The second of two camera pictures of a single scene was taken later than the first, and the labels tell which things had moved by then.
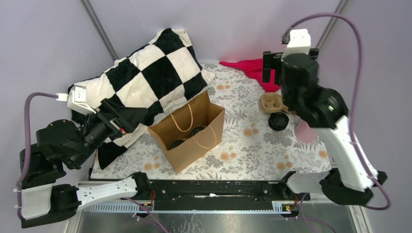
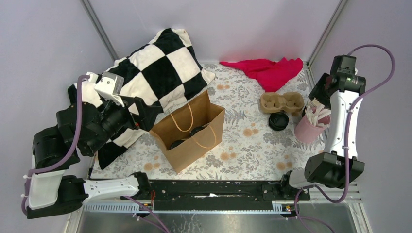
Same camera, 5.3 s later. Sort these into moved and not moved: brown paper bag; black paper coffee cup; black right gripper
Moved: black right gripper
Not moved: brown paper bag; black paper coffee cup
